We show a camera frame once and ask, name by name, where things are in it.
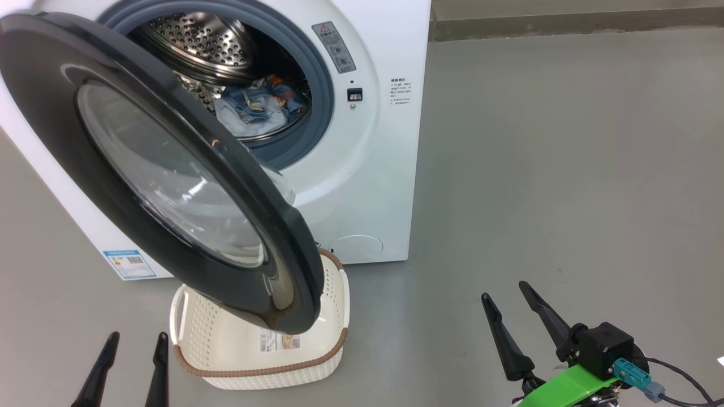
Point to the grey warning sticker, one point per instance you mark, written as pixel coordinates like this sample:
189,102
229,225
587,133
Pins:
335,48

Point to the white perforated laundry basket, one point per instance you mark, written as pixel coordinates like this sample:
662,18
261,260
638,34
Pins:
334,305

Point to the blue garment with waffle print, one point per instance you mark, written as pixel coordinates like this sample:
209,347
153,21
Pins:
249,116

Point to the round black glass washer door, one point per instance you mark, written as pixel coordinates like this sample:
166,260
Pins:
56,113

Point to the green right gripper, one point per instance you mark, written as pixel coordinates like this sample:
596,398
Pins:
565,390

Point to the blue garment with bear print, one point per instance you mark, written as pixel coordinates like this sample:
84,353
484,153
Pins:
291,99

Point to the blue energy label sticker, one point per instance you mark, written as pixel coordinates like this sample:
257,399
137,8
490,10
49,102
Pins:
130,264

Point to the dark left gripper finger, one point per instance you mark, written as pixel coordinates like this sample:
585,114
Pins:
96,379
159,379

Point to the basket paper product label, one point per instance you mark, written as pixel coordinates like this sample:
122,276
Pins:
280,341

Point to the white front-load washing machine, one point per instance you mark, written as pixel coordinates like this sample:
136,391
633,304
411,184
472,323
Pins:
373,169

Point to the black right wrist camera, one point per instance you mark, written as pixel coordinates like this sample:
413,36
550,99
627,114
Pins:
605,347

